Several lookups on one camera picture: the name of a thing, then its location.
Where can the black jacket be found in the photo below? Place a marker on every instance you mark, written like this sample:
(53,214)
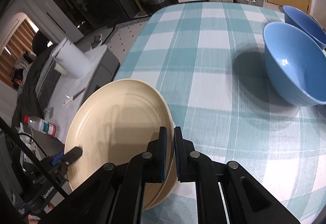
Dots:
(28,86)

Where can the water bottle red cap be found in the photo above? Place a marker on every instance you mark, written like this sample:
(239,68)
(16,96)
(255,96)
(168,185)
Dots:
(43,125)

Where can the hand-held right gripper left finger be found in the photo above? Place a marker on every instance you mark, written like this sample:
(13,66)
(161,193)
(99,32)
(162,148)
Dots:
(163,157)

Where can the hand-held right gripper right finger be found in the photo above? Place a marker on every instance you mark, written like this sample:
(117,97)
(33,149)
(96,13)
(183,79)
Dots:
(178,157)

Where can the grey low box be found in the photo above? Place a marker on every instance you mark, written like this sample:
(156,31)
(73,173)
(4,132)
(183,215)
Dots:
(107,68)

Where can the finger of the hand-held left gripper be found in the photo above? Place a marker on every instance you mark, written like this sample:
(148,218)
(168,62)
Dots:
(72,154)

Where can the blue bowl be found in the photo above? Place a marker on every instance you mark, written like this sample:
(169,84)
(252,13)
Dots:
(303,22)
(293,66)

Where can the white paper roll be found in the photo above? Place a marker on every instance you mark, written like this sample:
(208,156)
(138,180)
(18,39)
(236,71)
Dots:
(73,60)

